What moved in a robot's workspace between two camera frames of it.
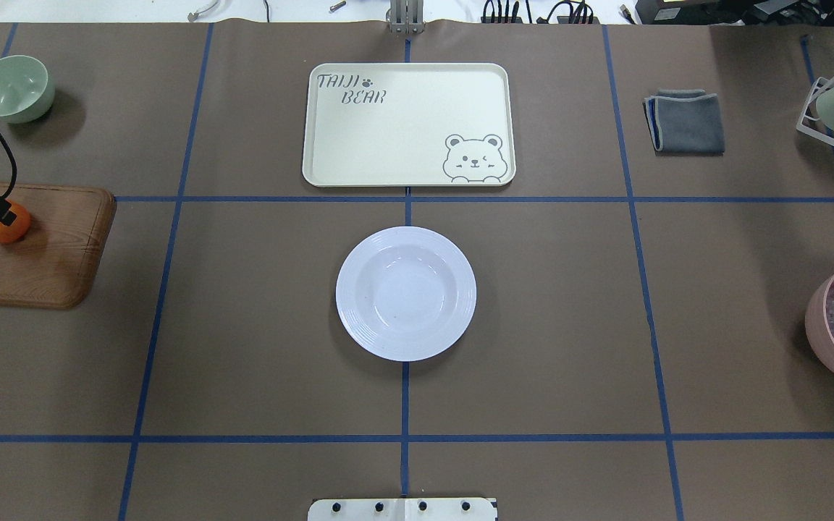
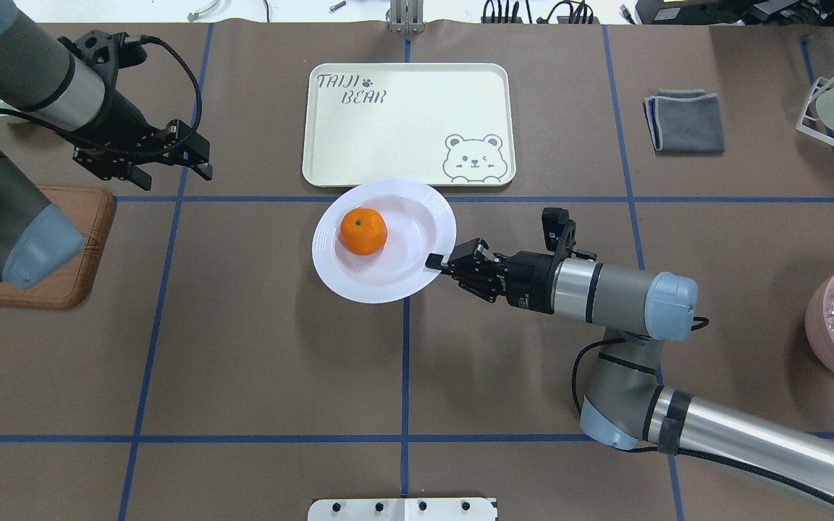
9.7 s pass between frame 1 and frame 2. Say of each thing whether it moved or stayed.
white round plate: moved
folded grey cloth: stayed
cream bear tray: stayed
